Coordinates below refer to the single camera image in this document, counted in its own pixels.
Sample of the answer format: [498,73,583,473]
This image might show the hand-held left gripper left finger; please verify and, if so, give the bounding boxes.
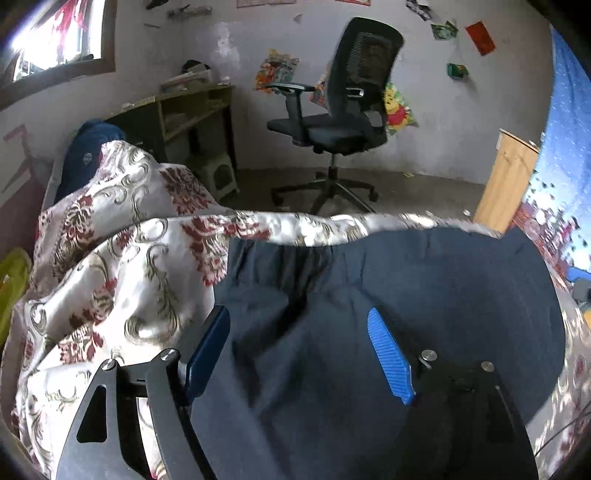
[54,305,232,480]

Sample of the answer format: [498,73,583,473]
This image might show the yellow bear wall sticker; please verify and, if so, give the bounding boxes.
[383,83,416,136]

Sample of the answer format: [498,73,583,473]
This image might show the yellow-green garment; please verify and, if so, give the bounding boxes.
[0,247,32,347]

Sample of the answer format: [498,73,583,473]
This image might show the wooden desk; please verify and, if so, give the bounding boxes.
[104,83,238,171]

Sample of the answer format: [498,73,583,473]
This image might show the stack of books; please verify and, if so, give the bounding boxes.
[159,69,213,93]

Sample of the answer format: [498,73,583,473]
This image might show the blue printed cloth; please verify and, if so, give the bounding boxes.
[522,25,591,278]

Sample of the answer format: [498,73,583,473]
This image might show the wooden cabinet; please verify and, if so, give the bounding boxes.
[473,128,541,234]

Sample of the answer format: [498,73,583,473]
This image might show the colourful cartoon wall sticker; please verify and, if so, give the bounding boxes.
[254,48,300,95]

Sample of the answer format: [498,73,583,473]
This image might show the window with grey frame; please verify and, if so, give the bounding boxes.
[0,0,118,109]

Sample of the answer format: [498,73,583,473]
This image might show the floral white and red quilt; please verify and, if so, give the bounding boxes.
[9,138,591,480]

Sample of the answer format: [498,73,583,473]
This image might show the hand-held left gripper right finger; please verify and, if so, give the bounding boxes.
[367,307,540,480]

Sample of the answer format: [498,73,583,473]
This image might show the black office chair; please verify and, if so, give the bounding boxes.
[265,17,406,215]

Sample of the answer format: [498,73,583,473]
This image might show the navy blue pillow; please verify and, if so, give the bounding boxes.
[54,119,127,204]

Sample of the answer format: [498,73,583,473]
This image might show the red paper sheet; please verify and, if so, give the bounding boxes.
[465,21,496,56]

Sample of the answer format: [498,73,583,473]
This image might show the white bed rail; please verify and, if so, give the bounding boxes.
[41,159,64,208]

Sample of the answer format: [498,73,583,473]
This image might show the navy blue jacket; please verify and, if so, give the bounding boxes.
[189,224,568,480]

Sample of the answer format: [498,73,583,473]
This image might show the pale green plastic stool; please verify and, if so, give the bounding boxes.
[187,152,240,200]

